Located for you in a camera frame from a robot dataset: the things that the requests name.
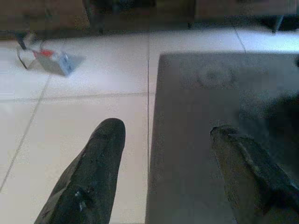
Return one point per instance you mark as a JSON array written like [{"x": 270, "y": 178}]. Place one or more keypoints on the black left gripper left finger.
[{"x": 93, "y": 175}]

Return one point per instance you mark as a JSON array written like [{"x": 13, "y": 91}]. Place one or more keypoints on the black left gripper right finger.
[{"x": 257, "y": 186}]

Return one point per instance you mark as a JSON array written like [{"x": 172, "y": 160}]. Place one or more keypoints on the grey upholstered ottoman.
[{"x": 187, "y": 105}]

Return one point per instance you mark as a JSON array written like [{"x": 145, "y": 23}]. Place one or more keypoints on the grey power strip box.
[{"x": 56, "y": 61}]

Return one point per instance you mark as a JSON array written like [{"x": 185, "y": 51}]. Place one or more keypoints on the dark wood tv cabinet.
[{"x": 140, "y": 14}]

